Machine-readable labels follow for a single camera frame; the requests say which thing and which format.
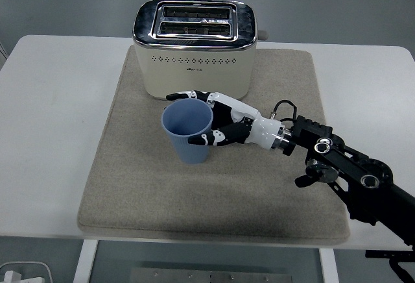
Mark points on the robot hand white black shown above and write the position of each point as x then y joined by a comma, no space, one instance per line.
262,130

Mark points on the blue ribbed plastic cup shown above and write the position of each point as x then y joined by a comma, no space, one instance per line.
189,151

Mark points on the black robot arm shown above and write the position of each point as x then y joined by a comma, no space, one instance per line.
350,166

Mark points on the cream and chrome toaster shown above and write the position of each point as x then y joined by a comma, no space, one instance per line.
194,75

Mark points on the beige felt table mat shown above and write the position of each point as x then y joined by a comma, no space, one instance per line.
155,192

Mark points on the white table leg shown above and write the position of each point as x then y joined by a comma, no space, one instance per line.
329,265
85,262

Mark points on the black table control panel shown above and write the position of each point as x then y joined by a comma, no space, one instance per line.
376,254

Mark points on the white rounded tray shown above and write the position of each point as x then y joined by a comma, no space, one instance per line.
43,271

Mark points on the white power adapter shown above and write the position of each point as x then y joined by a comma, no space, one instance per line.
11,277

